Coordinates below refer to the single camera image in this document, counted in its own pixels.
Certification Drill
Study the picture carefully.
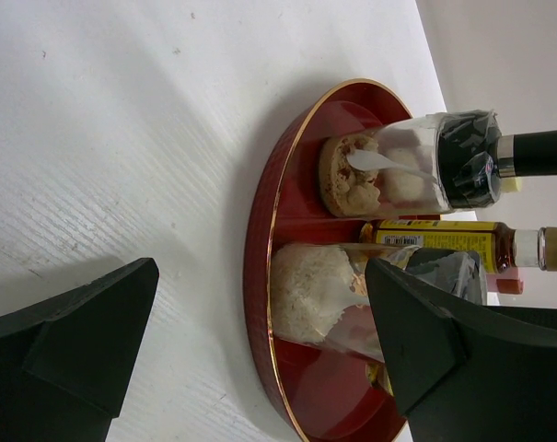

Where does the red round tray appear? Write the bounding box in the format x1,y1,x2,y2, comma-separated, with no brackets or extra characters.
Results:
241,78,443,441

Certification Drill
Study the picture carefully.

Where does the yellow label bottle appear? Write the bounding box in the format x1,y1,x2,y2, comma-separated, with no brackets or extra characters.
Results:
360,219,557,273
366,362,394,396

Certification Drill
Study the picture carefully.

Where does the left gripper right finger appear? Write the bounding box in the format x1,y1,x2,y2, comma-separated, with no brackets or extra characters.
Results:
366,259,557,442

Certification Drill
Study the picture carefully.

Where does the pink cap spice jar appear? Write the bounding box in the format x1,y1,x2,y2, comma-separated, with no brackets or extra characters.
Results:
486,268,524,295

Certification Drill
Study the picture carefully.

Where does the black knob glass jar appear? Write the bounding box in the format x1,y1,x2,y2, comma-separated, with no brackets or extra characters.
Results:
318,110,557,219

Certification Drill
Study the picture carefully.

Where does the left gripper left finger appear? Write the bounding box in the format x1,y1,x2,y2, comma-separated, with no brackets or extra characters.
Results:
0,258,158,441

